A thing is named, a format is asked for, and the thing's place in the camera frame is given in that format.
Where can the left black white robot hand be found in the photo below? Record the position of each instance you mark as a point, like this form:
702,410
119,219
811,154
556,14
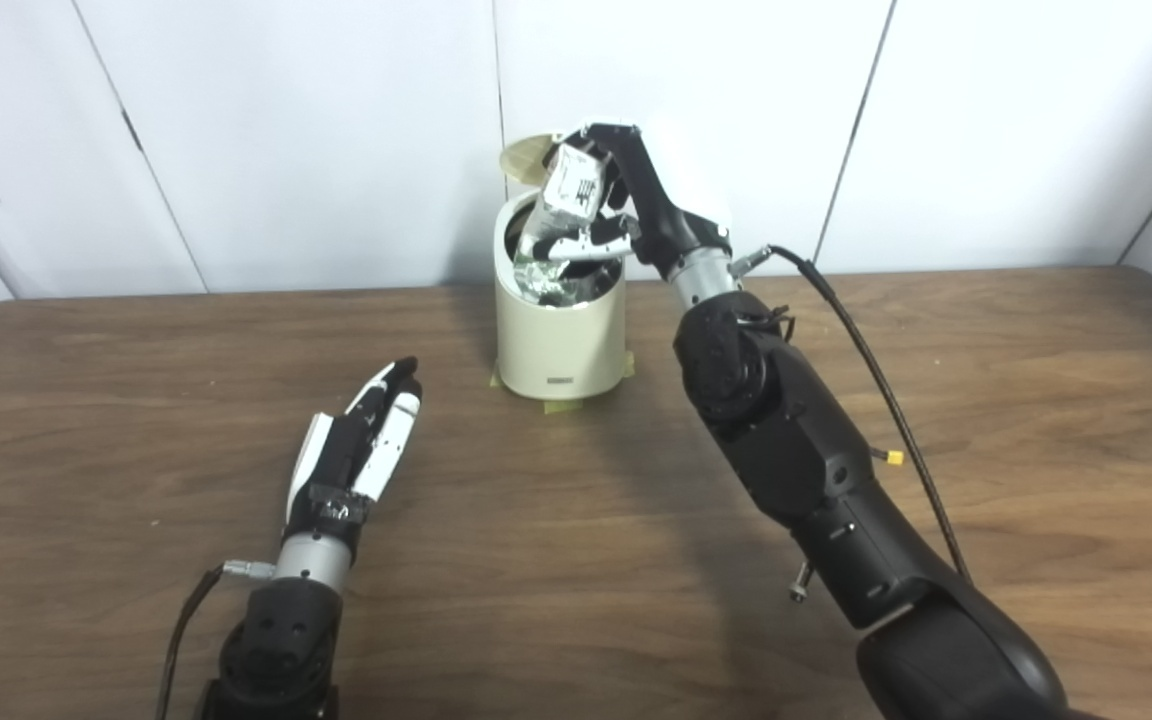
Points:
336,470

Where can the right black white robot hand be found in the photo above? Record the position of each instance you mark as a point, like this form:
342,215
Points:
676,220

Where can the white green milk carton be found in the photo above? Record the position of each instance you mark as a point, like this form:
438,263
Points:
576,185

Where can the cream round bin lid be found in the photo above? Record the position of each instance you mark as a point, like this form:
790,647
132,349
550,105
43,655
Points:
526,160

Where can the cream-colored round bin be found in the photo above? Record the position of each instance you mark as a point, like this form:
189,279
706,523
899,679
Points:
561,345

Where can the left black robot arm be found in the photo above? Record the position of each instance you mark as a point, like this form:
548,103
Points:
281,640

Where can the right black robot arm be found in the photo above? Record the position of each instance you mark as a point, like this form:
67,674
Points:
786,430

